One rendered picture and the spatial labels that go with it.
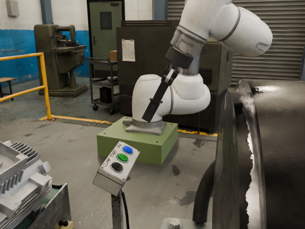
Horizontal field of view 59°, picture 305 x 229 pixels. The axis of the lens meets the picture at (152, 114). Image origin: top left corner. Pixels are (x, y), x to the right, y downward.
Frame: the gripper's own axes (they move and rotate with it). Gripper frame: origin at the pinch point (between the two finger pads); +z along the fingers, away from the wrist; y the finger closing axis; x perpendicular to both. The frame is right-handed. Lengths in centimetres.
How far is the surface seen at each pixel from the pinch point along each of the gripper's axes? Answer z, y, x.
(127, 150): 8.9, 12.5, -0.2
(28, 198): 24.0, 29.3, -15.3
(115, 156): 9.7, 17.2, -2.2
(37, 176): 20.8, 24.9, -16.8
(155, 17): 9, -608, -108
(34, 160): 18.9, 22.5, -19.9
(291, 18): -124, -593, 162
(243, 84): -27, 62, 6
